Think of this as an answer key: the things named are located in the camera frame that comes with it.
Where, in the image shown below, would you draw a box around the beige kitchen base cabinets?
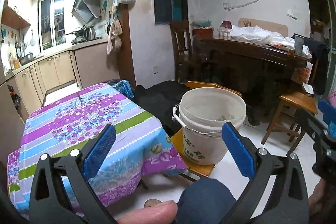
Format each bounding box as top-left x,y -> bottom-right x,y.
5,39 -> 120,120

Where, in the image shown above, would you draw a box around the kitchen window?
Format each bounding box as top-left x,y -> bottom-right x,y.
38,0 -> 66,51

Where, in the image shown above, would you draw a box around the person's right hand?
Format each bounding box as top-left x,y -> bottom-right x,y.
309,178 -> 335,223

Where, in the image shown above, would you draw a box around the person's left hand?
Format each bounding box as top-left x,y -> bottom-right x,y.
117,200 -> 178,224

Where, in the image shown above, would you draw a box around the light wooden stool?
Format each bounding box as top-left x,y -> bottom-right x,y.
261,92 -> 318,152

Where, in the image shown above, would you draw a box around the person's blue trouser leg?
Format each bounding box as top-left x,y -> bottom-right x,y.
174,178 -> 236,224

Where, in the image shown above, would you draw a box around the small orange wooden stool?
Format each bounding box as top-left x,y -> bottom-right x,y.
170,80 -> 243,179

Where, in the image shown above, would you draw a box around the beige refrigerator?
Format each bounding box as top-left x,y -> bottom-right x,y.
0,76 -> 25,167

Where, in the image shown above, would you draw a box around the floral striped tablecloth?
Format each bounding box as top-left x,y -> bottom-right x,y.
7,83 -> 186,215

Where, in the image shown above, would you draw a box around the dark wooden dining table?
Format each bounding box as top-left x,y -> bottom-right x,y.
193,37 -> 307,110

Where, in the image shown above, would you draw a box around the white plastic bucket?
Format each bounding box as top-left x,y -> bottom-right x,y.
171,86 -> 247,166

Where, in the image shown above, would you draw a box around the blue plastic garbage bag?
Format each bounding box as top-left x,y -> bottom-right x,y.
106,79 -> 134,98

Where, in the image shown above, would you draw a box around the white plastic bags pile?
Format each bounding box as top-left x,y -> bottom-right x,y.
230,25 -> 311,59

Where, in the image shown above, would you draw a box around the black cloth pile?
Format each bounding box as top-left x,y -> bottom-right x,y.
132,80 -> 189,137

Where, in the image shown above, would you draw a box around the black wok pan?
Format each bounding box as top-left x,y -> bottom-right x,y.
65,25 -> 86,38

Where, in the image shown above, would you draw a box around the hanging beige cloth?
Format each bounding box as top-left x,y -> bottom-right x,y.
106,19 -> 123,55

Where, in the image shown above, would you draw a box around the steel kettle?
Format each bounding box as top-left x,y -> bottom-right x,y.
84,26 -> 97,41

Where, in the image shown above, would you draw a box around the dark wooden chair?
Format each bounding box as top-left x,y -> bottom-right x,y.
170,20 -> 194,82

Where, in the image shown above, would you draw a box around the steel range hood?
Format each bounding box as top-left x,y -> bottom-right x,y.
72,0 -> 101,26

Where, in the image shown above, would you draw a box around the upper kitchen wall cabinets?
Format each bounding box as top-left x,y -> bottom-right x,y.
1,0 -> 31,30

